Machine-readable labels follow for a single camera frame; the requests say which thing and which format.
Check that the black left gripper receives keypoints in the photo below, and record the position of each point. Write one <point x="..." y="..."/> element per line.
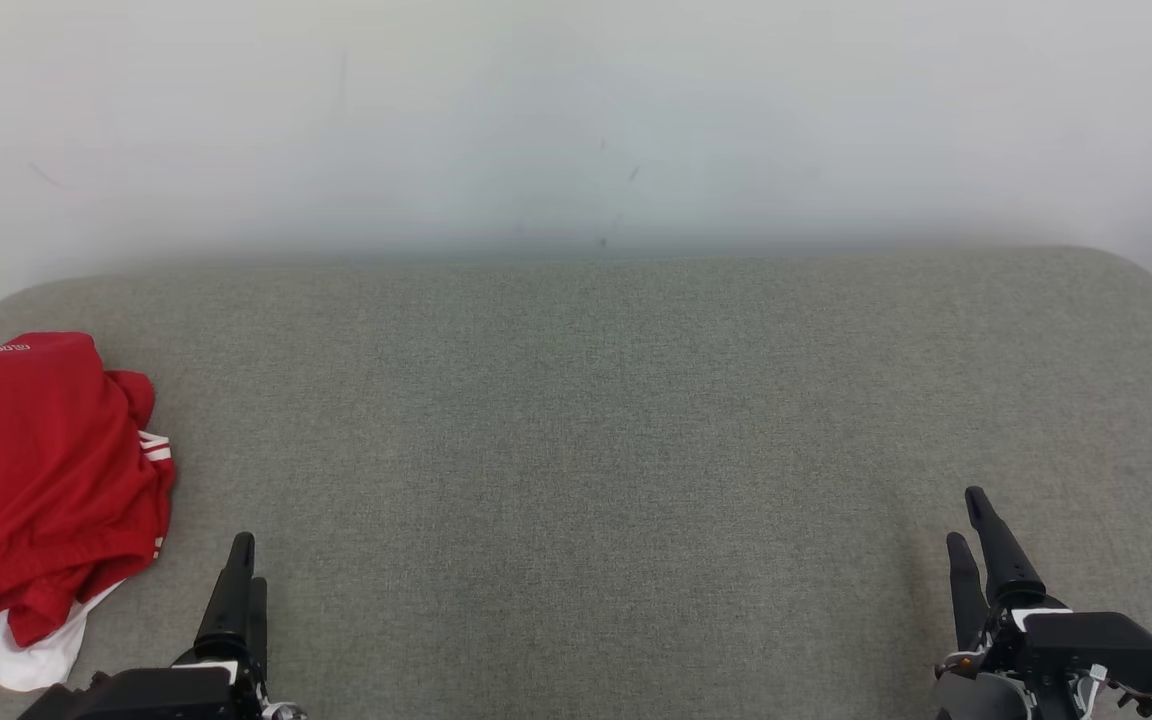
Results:
<point x="166" y="695"/>

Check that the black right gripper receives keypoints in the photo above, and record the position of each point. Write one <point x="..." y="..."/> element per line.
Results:
<point x="1106" y="645"/>

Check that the red basketball jersey white sleeves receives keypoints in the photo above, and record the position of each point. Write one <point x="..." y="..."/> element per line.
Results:
<point x="86" y="520"/>

